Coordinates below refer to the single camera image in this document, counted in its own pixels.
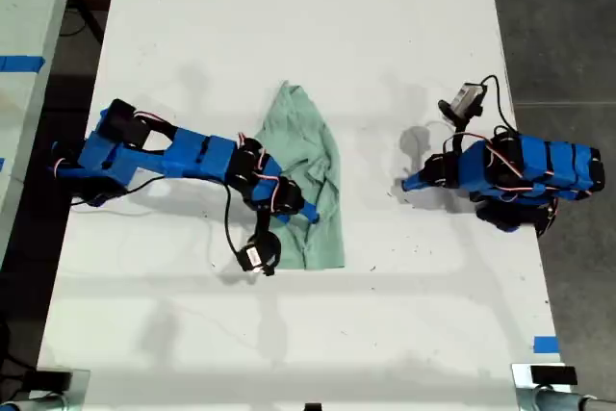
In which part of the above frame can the black camera cable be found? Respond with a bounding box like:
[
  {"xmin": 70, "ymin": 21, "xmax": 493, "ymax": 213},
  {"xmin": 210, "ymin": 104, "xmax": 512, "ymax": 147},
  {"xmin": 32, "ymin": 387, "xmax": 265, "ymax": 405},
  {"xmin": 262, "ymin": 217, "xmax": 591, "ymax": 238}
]
[
  {"xmin": 479, "ymin": 74, "xmax": 520, "ymax": 137},
  {"xmin": 70, "ymin": 174, "xmax": 252, "ymax": 264}
]

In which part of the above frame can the black floor cable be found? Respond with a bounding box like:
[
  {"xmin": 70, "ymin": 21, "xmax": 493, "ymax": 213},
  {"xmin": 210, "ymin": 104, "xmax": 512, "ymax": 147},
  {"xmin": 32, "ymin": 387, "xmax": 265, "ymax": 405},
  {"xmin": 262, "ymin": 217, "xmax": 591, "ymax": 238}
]
[{"xmin": 59, "ymin": 0, "xmax": 105, "ymax": 44}]

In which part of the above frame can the short black camera stalk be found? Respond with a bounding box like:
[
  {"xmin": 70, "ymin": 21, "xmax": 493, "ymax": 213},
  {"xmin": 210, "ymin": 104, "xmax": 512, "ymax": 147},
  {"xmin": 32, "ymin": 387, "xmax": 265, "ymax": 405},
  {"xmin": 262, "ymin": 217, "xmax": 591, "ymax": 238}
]
[
  {"xmin": 436, "ymin": 98, "xmax": 469, "ymax": 154},
  {"xmin": 245, "ymin": 208, "xmax": 283, "ymax": 273}
]

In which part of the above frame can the pale green t-shirt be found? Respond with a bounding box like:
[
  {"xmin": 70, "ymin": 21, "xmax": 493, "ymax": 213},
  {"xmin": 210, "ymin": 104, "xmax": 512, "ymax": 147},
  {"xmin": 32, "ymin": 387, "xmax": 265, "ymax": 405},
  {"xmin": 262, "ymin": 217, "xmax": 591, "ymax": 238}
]
[{"xmin": 253, "ymin": 80, "xmax": 347, "ymax": 271}]

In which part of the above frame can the short blue tape strip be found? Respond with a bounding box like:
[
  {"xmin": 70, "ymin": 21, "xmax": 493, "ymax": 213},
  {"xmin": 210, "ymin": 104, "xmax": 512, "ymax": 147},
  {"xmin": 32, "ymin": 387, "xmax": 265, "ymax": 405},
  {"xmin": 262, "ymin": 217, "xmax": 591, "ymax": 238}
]
[{"xmin": 532, "ymin": 335, "xmax": 561, "ymax": 355}]

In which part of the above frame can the metal table bracket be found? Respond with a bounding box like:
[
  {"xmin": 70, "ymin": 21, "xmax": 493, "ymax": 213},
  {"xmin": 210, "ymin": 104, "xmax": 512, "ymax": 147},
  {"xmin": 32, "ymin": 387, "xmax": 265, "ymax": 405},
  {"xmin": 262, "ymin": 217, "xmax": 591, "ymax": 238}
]
[
  {"xmin": 35, "ymin": 368, "xmax": 91, "ymax": 408},
  {"xmin": 510, "ymin": 362, "xmax": 567, "ymax": 411}
]

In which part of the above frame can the pale side table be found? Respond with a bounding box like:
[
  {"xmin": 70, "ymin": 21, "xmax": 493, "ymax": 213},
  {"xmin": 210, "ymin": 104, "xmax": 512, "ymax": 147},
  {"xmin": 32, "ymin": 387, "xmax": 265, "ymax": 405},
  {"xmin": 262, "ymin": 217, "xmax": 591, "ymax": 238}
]
[{"xmin": 0, "ymin": 0, "xmax": 82, "ymax": 261}]

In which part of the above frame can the grey metal pipe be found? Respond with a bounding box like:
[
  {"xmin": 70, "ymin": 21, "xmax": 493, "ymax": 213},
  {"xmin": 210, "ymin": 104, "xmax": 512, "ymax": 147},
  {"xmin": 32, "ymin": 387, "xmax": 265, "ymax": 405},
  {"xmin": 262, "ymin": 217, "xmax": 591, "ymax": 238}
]
[
  {"xmin": 532, "ymin": 385, "xmax": 616, "ymax": 411},
  {"xmin": 0, "ymin": 393, "xmax": 67, "ymax": 411}
]

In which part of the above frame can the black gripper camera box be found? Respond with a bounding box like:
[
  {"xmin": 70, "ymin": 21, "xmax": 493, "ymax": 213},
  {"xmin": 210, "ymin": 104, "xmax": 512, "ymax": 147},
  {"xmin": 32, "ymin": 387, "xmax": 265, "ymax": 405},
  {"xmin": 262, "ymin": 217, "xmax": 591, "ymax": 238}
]
[
  {"xmin": 238, "ymin": 243, "xmax": 271, "ymax": 277},
  {"xmin": 451, "ymin": 83, "xmax": 488, "ymax": 118}
]

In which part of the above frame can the long blue tape strip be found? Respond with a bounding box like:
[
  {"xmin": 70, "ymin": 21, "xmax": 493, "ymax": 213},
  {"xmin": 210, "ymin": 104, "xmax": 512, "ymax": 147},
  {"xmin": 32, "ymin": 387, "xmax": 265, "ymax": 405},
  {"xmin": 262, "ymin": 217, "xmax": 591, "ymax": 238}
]
[{"xmin": 0, "ymin": 55, "xmax": 46, "ymax": 74}]

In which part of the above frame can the small black box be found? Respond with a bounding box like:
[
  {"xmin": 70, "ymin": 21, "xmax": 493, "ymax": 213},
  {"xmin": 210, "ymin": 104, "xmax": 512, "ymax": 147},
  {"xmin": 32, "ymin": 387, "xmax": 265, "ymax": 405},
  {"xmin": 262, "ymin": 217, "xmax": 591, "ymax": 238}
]
[
  {"xmin": 22, "ymin": 369, "xmax": 74, "ymax": 392},
  {"xmin": 529, "ymin": 365, "xmax": 578, "ymax": 387}
]

